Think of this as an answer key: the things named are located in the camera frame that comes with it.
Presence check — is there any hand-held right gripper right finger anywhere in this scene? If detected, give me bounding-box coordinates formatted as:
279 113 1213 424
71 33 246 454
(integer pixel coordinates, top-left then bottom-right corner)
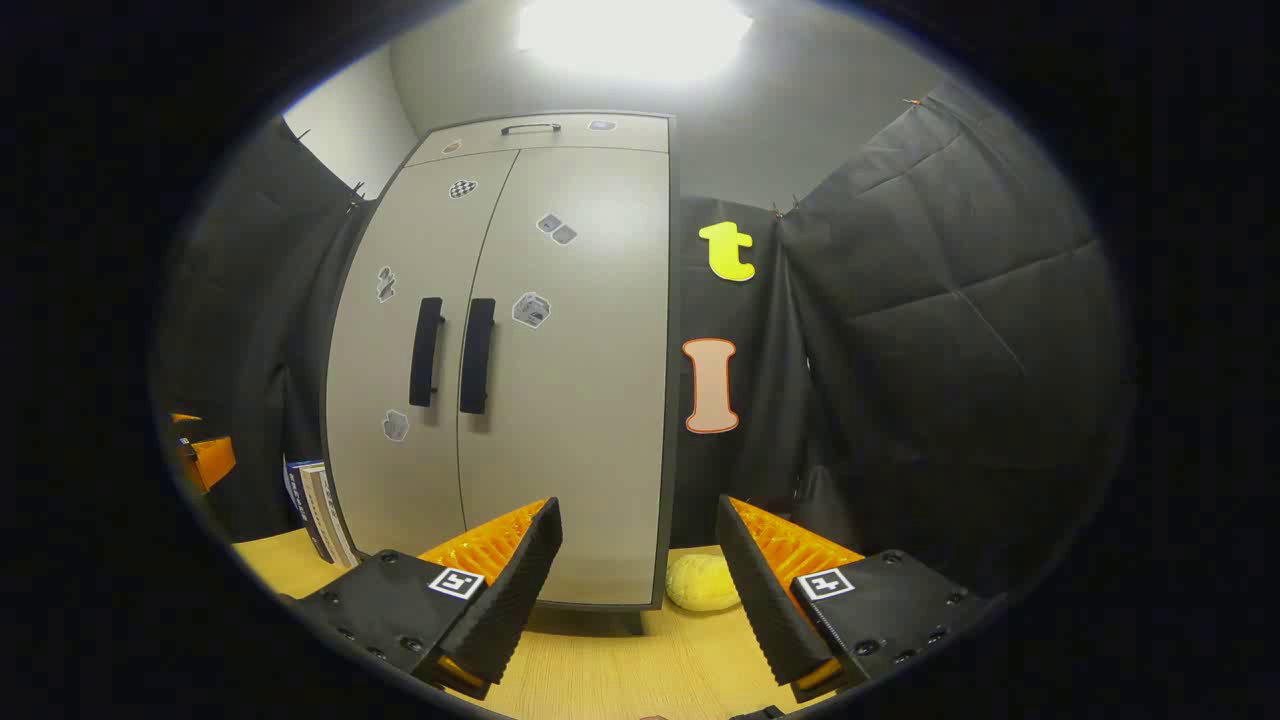
715 495 991 704

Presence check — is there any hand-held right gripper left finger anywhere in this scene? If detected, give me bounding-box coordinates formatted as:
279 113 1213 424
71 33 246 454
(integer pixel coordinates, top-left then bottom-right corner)
285 497 563 701

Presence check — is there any grey cabinet door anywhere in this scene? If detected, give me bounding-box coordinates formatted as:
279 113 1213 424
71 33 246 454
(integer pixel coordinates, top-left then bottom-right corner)
322 150 521 561
457 145 671 608

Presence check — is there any black door handle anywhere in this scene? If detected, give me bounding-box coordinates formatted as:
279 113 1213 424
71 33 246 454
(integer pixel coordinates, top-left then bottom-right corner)
408 297 446 408
459 297 497 416

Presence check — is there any grey double-door shoe cabinet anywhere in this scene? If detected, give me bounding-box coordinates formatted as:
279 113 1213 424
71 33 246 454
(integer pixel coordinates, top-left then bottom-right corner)
320 110 682 636

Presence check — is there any grey cabinet drawer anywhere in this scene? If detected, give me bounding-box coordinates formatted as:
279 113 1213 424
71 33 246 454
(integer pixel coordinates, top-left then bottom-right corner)
405 113 671 168

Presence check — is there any yellow sponge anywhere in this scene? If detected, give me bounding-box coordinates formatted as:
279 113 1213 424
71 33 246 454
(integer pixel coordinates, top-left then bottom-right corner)
665 555 743 613

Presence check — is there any blue book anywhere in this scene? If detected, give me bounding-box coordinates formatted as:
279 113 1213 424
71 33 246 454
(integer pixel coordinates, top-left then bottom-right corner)
285 462 336 566

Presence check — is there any beige book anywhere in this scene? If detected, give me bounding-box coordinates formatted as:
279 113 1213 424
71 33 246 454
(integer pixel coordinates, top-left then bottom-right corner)
302 462 349 569

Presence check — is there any white book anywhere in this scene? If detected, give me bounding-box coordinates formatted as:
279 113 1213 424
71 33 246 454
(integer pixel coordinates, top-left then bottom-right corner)
318 465 359 569

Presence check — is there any black backdrop cloth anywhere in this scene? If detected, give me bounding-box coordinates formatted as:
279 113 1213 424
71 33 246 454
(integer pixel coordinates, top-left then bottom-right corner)
150 80 1136 601

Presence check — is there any large ceiling light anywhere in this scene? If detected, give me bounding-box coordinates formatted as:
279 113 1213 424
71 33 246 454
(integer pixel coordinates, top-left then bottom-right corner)
515 0 756 83

